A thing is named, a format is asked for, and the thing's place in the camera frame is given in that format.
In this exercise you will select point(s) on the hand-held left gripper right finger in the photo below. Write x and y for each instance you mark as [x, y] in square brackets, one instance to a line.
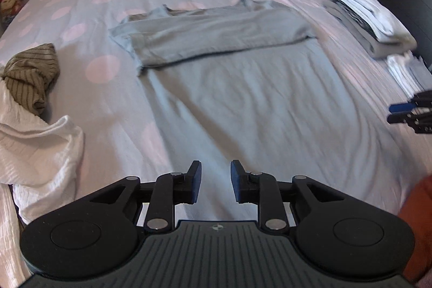
[236, 181]

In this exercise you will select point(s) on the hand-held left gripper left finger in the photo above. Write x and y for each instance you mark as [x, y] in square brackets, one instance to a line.
[196, 181]

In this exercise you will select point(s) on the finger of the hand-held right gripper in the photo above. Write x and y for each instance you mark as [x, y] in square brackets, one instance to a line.
[401, 107]
[405, 117]

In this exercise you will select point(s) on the grey-blue shirt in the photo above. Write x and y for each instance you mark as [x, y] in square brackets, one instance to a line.
[236, 89]

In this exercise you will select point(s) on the folded white cloth pile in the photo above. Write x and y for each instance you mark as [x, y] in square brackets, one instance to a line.
[410, 75]

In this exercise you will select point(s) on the folded grey garment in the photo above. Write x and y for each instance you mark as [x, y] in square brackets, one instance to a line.
[395, 45]

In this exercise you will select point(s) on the folded black white patterned garment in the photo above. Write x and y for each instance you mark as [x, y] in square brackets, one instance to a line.
[354, 19]

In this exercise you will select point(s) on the red fleece pants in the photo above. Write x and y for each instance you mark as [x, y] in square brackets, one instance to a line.
[418, 224]

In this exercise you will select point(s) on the white crinkle garment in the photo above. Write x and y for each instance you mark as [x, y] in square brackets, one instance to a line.
[37, 146]

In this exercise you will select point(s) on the purple fleece top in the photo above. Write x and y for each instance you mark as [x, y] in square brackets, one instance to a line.
[426, 284]

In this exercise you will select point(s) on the polka dot bed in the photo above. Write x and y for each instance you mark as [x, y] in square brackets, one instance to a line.
[101, 21]

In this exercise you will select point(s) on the brown striped garment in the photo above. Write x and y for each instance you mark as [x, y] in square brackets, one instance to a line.
[30, 72]

